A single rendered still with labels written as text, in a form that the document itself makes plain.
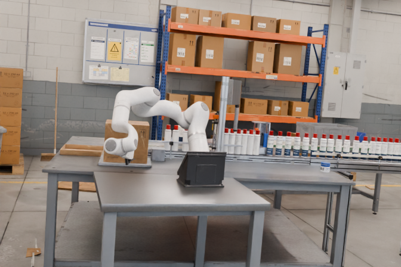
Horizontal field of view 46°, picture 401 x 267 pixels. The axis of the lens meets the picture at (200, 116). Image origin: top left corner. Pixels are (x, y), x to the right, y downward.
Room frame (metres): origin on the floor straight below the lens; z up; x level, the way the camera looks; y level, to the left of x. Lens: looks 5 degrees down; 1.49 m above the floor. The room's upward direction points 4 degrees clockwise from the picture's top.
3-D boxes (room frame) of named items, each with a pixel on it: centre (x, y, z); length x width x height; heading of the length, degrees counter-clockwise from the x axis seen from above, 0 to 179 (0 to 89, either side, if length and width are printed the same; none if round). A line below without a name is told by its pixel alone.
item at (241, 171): (3.79, 0.04, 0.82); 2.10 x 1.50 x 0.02; 99
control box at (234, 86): (3.64, -0.22, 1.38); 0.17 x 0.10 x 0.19; 154
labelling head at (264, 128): (3.86, -0.51, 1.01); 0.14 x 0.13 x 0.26; 99
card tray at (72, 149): (3.56, 0.88, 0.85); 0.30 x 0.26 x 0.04; 99
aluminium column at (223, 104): (3.57, -0.17, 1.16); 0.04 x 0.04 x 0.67; 9
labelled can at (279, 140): (3.79, -0.66, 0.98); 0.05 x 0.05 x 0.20
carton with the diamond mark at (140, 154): (3.31, 0.51, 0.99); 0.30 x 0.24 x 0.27; 99
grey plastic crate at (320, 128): (5.54, -1.50, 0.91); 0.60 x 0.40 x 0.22; 110
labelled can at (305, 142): (3.83, -0.88, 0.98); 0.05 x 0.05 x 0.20
